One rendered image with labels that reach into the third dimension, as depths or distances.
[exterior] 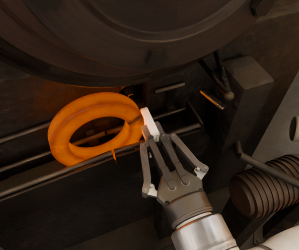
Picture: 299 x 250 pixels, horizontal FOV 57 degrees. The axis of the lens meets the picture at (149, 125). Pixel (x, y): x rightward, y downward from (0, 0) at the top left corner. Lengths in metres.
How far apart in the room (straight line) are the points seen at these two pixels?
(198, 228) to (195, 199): 0.05
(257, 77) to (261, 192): 0.30
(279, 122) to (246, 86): 1.11
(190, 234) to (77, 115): 0.26
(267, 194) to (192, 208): 0.36
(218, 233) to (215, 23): 0.29
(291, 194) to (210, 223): 0.41
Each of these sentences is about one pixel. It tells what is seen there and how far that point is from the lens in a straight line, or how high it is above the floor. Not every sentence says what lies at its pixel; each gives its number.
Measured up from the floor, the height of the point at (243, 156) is 0.61.
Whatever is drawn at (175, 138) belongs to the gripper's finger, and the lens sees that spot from 0.53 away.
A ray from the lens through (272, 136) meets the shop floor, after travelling 1.60.
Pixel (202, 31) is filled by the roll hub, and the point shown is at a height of 1.01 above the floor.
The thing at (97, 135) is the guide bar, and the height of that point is 0.70.
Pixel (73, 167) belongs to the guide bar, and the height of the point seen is 0.71.
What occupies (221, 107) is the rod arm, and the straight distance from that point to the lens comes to 0.42.
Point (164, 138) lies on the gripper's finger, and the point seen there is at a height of 0.75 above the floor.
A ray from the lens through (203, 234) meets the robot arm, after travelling 0.43.
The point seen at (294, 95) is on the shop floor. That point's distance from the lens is 1.87.
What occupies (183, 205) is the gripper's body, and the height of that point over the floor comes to 0.76.
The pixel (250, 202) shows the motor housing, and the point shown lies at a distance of 0.77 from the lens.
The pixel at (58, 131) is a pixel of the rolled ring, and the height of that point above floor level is 0.81.
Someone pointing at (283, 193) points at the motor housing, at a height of 0.52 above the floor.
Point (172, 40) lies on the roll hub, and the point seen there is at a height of 1.01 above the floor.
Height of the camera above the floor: 1.18
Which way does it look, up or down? 51 degrees down
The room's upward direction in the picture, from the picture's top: straight up
